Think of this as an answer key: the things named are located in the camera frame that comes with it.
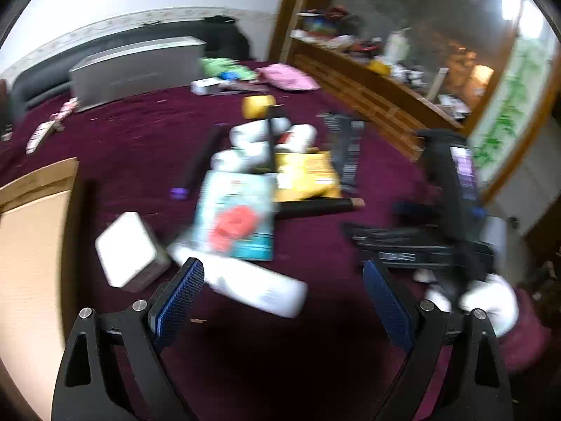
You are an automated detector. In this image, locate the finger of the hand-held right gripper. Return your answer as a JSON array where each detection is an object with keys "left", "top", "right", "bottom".
[
  {"left": 341, "top": 223, "right": 422, "bottom": 268},
  {"left": 393, "top": 202, "right": 443, "bottom": 224}
]

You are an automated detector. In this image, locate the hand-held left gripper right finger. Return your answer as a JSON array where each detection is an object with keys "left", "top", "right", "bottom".
[{"left": 362, "top": 259, "right": 513, "bottom": 421}]

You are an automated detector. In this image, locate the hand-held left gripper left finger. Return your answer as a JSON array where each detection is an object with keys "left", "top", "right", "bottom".
[{"left": 52, "top": 256, "right": 206, "bottom": 421}]

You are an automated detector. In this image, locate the white square adapter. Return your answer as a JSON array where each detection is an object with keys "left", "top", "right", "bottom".
[{"left": 95, "top": 212, "right": 171, "bottom": 292}]

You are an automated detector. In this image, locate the black marker tan tip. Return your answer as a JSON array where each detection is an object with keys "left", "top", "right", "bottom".
[{"left": 272, "top": 197, "right": 366, "bottom": 221}]

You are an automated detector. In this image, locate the white bottle with picture label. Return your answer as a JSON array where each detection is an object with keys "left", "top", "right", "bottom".
[{"left": 169, "top": 241, "right": 309, "bottom": 319}]

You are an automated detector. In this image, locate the black striped package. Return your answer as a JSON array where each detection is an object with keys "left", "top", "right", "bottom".
[{"left": 316, "top": 112, "right": 367, "bottom": 194}]

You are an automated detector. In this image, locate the mint green tissue pack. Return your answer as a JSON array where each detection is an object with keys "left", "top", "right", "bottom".
[{"left": 191, "top": 170, "right": 278, "bottom": 262}]

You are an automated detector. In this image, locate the yellow snack packet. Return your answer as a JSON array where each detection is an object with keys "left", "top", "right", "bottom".
[{"left": 272, "top": 151, "right": 343, "bottom": 203}]

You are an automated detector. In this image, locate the white plastic bottle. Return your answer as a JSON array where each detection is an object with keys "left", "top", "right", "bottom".
[
  {"left": 229, "top": 120, "right": 273, "bottom": 151},
  {"left": 210, "top": 149, "right": 269, "bottom": 174},
  {"left": 280, "top": 123, "right": 317, "bottom": 152}
]

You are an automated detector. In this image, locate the black marker purple tip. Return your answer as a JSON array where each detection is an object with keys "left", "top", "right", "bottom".
[{"left": 170, "top": 125, "right": 225, "bottom": 202}]

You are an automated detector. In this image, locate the shallow cardboard box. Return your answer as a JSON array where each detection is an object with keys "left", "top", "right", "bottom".
[{"left": 0, "top": 156, "right": 82, "bottom": 421}]

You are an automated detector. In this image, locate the yellow round cap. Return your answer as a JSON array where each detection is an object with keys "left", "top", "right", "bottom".
[{"left": 242, "top": 95, "right": 277, "bottom": 119}]

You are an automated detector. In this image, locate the person's right forearm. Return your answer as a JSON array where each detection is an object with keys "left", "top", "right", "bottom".
[{"left": 495, "top": 287, "right": 555, "bottom": 378}]

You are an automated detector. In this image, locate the person's right hand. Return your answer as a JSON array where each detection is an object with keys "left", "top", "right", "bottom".
[{"left": 413, "top": 269, "right": 520, "bottom": 339}]

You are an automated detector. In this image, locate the bamboo print panel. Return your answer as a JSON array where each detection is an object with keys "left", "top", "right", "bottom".
[{"left": 471, "top": 31, "right": 549, "bottom": 185}]

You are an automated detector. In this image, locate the wooden cabinet with glass panel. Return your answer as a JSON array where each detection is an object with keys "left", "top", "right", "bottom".
[{"left": 268, "top": 0, "right": 561, "bottom": 211}]

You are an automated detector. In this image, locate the maroon velvet tablecloth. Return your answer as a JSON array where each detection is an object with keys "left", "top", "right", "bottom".
[{"left": 0, "top": 83, "right": 485, "bottom": 421}]

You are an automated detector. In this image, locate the white tumbler green lid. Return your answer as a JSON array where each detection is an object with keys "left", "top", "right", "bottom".
[{"left": 386, "top": 30, "right": 411, "bottom": 65}]

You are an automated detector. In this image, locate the pink cloth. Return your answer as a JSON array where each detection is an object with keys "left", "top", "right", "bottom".
[{"left": 255, "top": 64, "right": 320, "bottom": 93}]

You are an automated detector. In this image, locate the flat clear plastic packet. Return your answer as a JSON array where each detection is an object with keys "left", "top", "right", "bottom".
[{"left": 211, "top": 82, "right": 270, "bottom": 97}]

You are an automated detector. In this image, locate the small white box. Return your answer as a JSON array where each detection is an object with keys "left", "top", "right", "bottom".
[{"left": 190, "top": 78, "right": 224, "bottom": 96}]

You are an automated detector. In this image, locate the white car key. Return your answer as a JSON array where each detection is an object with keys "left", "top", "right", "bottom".
[{"left": 25, "top": 120, "right": 61, "bottom": 154}]

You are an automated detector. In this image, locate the grey rectangular box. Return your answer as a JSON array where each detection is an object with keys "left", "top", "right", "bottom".
[{"left": 68, "top": 36, "right": 208, "bottom": 112}]

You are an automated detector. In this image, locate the green packet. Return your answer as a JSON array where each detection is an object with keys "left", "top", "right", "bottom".
[{"left": 201, "top": 57, "right": 257, "bottom": 81}]

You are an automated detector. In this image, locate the black leather sofa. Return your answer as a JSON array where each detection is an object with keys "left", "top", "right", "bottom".
[{"left": 9, "top": 16, "right": 251, "bottom": 120}]

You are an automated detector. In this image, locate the pink keychain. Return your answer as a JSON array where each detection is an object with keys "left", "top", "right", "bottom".
[{"left": 50, "top": 98, "right": 79, "bottom": 123}]

